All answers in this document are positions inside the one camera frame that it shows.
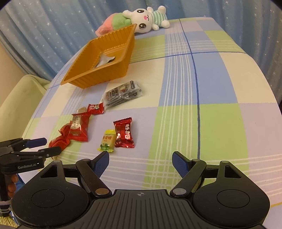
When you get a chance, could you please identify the yellow candy packet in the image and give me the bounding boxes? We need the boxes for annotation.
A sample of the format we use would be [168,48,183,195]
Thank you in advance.
[98,129,116,153]

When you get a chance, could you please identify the large red snack packet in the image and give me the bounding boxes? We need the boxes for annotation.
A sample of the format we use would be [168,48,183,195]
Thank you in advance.
[59,112,91,142]

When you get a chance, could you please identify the dark red candy packet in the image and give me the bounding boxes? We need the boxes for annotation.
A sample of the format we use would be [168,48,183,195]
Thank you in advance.
[113,117,134,148]

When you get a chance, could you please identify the clear brown candy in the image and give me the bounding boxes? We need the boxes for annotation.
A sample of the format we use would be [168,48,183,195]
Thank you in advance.
[76,107,87,114]

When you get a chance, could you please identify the small red candy packet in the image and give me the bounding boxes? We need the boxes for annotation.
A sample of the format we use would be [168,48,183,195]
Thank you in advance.
[87,103,104,115]

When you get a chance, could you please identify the clear dark snack packet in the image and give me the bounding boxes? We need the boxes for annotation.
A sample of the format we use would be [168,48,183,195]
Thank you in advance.
[101,81,142,110]

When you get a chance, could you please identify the silver green snack pouch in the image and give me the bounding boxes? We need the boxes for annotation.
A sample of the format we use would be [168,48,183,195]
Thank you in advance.
[95,53,115,68]

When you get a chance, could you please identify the shiny red orange candy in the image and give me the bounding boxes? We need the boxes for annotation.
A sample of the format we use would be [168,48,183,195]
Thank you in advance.
[48,135,70,151]

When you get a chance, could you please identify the left hand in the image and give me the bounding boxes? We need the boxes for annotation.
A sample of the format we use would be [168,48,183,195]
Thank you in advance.
[7,174,18,198]

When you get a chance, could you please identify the pale green sofa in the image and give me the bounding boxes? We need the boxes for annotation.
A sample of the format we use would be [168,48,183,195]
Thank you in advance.
[1,74,51,141]

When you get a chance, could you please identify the checkered tablecloth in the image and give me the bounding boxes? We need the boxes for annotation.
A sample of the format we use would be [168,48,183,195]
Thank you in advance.
[23,18,281,206]

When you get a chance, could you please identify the orange plastic tray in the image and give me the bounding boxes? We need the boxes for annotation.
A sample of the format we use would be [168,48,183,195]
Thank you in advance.
[61,24,137,89]

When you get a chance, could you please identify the blue star curtain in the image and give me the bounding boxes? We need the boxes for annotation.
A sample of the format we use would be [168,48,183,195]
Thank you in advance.
[1,1,281,102]

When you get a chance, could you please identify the pink green carrot plush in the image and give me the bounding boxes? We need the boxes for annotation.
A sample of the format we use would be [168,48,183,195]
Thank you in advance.
[95,12,131,37]

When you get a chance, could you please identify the white bunny plush toy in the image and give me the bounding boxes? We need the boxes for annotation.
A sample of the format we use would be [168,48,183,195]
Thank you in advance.
[122,5,170,33]

